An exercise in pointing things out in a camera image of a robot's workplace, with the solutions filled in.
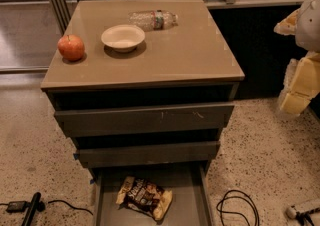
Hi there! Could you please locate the white paper bowl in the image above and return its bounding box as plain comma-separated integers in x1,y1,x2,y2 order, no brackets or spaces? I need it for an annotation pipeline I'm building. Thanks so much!
101,25,145,53

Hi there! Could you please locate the black power adapter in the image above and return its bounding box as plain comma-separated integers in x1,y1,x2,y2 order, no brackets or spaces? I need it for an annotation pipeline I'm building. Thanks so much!
6,201,29,213

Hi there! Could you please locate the grey drawer cabinet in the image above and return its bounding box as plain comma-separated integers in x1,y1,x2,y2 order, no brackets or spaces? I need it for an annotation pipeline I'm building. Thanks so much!
40,0,246,226

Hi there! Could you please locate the black thin floor cable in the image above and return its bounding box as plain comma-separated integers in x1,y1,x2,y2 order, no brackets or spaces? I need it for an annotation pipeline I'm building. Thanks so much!
47,199,94,217

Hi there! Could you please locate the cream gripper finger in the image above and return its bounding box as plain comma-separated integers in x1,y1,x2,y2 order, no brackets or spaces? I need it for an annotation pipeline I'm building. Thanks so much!
279,52,320,115
274,9,299,36

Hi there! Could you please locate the black bar on floor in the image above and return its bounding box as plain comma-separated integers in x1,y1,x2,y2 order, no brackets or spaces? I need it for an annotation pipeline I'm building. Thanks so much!
21,192,45,226

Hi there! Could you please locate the clear plastic water bottle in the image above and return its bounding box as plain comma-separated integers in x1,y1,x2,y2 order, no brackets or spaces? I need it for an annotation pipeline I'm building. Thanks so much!
128,10,178,32

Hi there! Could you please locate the grey top drawer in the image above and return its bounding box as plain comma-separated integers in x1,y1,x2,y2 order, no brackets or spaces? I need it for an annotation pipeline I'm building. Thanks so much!
54,103,234,137

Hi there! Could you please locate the black looped floor cable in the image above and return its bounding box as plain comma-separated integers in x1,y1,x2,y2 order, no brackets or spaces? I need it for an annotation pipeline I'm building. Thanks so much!
216,189,261,226

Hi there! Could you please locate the grey open bottom drawer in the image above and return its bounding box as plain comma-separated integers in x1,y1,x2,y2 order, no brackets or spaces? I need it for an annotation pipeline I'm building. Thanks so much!
93,163,213,226

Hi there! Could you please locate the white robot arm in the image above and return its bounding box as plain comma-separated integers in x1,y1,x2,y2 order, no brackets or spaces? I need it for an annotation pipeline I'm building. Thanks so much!
274,0,320,116

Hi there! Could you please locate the brown chip bag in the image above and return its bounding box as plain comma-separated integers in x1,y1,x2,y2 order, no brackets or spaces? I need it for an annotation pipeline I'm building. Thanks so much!
116,176,173,221

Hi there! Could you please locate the grey middle drawer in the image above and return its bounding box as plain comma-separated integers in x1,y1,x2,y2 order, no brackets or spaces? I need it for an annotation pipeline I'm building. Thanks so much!
77,141,220,168

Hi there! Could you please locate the white power strip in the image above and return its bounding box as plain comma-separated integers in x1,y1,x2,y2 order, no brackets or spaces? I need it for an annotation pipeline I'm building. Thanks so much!
285,198,320,220

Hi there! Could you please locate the red apple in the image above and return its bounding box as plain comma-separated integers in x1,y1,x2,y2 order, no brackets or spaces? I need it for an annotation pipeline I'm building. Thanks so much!
57,34,85,61

